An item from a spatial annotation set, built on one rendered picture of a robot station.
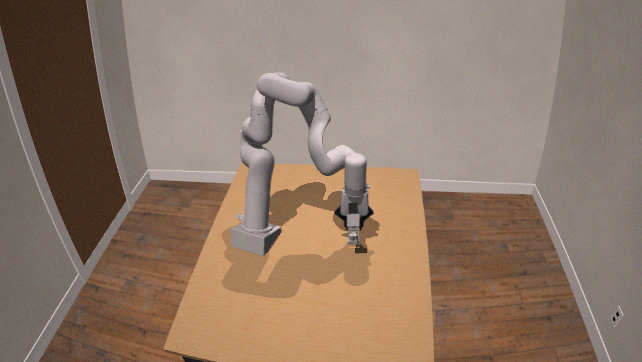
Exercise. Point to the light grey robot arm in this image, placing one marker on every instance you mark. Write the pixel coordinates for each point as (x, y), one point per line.
(260, 161)

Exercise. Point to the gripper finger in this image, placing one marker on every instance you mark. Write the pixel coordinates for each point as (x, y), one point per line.
(363, 218)
(344, 218)

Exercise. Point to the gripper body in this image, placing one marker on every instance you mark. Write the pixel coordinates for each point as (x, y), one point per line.
(362, 203)

